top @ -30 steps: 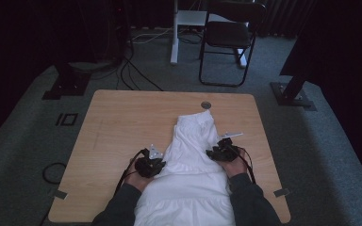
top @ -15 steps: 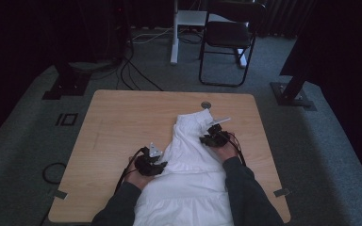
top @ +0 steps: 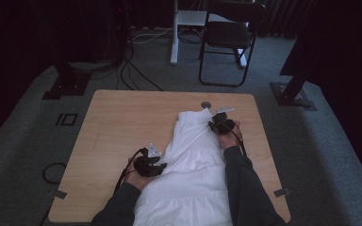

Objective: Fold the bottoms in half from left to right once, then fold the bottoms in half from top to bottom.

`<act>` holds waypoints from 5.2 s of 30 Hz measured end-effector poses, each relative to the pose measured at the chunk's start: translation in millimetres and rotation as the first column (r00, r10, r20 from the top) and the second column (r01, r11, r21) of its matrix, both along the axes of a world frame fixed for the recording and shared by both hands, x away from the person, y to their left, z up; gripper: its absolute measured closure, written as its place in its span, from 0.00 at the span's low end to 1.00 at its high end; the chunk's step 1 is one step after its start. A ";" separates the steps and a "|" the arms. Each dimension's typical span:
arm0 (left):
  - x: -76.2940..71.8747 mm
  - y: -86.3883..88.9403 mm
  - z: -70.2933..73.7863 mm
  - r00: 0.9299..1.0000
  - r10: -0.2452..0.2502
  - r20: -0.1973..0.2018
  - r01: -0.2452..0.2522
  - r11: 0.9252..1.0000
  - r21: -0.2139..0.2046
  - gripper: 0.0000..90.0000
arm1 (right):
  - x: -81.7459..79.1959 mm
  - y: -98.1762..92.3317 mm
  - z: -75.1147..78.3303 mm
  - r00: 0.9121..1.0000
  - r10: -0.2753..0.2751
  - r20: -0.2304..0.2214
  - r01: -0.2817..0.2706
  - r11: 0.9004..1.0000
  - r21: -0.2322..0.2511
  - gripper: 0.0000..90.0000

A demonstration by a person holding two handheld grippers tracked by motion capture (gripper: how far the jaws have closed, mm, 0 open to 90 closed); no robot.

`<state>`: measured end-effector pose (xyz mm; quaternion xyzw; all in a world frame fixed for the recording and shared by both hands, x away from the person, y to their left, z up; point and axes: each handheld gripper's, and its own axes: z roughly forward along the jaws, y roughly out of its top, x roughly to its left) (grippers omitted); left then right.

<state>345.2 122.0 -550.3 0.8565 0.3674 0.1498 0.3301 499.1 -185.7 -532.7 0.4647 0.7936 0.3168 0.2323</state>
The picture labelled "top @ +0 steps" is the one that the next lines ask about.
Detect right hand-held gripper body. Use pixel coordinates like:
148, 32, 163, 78
211, 106, 236, 136

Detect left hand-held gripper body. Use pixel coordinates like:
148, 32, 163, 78
134, 143, 163, 177

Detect white skirt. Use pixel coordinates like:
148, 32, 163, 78
132, 107, 234, 226

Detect person's left hand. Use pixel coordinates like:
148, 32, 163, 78
123, 158, 155, 192

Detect person's right hand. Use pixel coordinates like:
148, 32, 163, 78
217, 121, 243, 151

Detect grey tape piece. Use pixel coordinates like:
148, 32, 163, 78
272, 187, 291, 198
54, 189, 69, 201

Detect black folding chair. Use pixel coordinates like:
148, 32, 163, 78
198, 0, 267, 89

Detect black floor tape mark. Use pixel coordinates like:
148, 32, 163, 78
55, 112, 79, 127

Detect black stand base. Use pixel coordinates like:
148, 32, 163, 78
41, 62, 92, 101

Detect dark curtain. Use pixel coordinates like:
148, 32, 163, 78
257, 0, 319, 40

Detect left hand-held gripper cable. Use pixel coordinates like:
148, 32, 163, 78
112, 148, 146, 196

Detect hand-held gripper cable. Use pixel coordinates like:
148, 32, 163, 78
230, 123, 248, 157
112, 148, 146, 196

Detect right hand-held gripper cable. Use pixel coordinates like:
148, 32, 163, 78
230, 123, 248, 157

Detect black stand with base plate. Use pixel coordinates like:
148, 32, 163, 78
270, 40, 318, 112

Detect white desk frame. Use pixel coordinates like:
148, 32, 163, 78
169, 0, 249, 69

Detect black floor cables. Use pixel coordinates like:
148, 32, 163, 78
116, 31, 164, 92

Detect black cable loop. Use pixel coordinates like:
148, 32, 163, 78
41, 162, 68, 186

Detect white floor cable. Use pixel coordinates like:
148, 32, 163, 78
131, 26, 174, 45

